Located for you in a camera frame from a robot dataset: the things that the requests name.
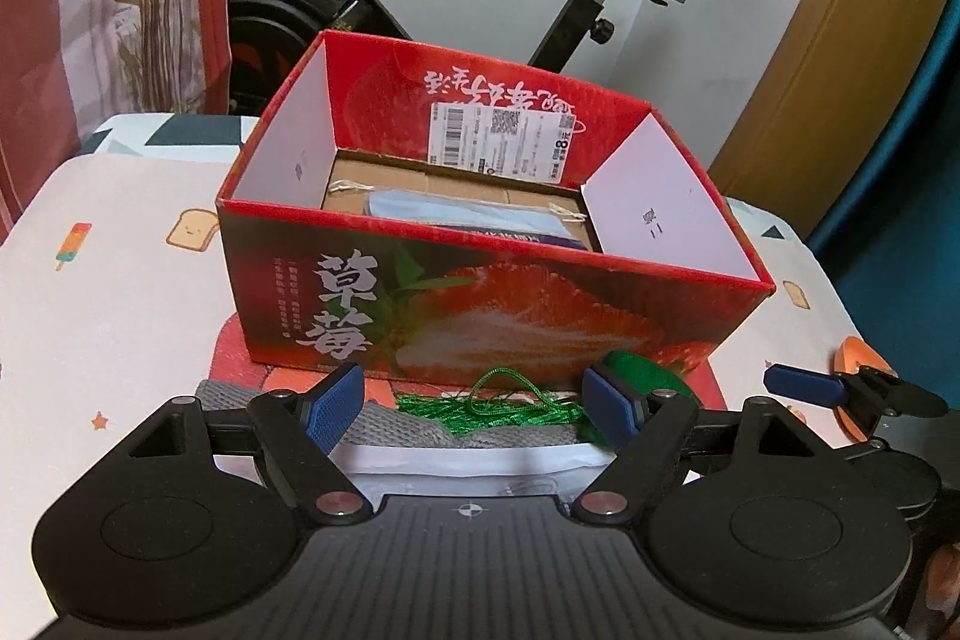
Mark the green tassel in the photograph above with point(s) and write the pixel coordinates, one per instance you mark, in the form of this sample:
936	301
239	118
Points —
450	406

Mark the grey woven cloth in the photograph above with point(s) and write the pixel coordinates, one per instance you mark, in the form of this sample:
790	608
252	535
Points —
405	431

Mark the red strawberry print box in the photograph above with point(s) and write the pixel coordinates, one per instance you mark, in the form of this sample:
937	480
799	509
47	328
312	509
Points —
525	325

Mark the purple packet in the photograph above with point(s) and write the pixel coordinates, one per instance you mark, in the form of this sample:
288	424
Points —
559	241

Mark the blue fabric panel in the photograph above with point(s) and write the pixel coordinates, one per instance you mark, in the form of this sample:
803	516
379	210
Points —
900	235

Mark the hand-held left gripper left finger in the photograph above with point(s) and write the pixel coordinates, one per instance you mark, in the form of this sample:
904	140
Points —
336	411

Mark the blue face mask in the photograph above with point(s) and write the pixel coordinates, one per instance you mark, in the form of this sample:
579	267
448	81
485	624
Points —
450	209

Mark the brown cardboard box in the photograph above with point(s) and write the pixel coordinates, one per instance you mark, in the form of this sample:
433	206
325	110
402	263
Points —
390	175

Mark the green cloth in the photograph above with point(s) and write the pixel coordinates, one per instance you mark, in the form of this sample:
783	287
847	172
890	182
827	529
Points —
645	370

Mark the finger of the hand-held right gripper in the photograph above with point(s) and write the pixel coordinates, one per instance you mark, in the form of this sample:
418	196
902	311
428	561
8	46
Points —
802	385

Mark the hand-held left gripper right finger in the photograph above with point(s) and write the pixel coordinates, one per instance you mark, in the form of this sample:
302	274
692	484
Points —
606	406

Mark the wooden door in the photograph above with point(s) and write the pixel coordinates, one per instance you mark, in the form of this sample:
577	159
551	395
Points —
825	85

